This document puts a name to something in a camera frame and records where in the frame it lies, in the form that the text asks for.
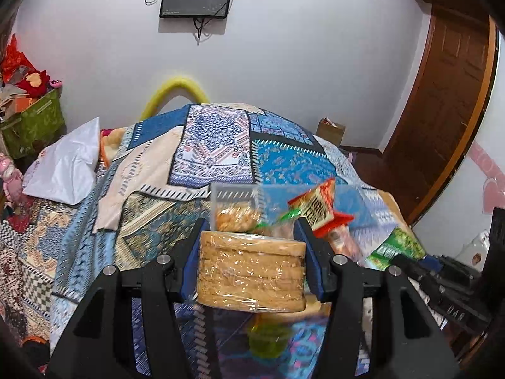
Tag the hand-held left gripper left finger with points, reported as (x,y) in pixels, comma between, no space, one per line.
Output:
(191,260)

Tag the blue patchwork blanket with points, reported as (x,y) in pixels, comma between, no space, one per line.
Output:
(221,138)

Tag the red plush toy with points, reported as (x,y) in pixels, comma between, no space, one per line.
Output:
(34,83)

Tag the golden rice cracker packet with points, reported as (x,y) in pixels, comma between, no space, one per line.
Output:
(236,219)

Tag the yellow foam tube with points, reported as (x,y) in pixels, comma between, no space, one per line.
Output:
(173,87)

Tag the white wardrobe door pink hearts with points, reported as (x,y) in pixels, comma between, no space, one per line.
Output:
(473,173)

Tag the red plastic bag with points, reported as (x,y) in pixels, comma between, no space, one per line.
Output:
(14,57)

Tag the green printed snack packet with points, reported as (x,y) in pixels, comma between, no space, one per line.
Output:
(394,246)

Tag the green jelly cup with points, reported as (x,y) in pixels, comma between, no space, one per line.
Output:
(268,341)

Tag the clear plastic container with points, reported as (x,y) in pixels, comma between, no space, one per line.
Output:
(236,194)

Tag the cardboard box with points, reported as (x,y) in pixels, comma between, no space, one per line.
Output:
(330,132)

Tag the brown wooden door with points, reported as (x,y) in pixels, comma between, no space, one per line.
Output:
(438,106)

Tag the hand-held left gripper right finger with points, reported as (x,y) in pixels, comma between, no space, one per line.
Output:
(311,260)

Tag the red and yellow snack packet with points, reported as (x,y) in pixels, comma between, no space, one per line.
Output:
(319,205)

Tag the small purple object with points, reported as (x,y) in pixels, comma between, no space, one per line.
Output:
(351,157)

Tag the tan cake block packet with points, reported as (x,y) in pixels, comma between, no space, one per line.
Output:
(252,268)

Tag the pink wafer packet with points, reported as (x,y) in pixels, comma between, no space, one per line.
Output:
(343,243)

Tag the orange plush blanket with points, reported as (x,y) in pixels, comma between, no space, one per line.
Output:
(112,144)

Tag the green storage box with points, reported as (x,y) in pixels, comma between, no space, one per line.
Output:
(35,124)

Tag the white pillow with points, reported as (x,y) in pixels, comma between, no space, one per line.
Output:
(65,166)

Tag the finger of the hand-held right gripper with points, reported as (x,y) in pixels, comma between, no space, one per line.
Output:
(410,266)
(453,274)

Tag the pink toy figure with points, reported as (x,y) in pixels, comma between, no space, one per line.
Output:
(10,175)

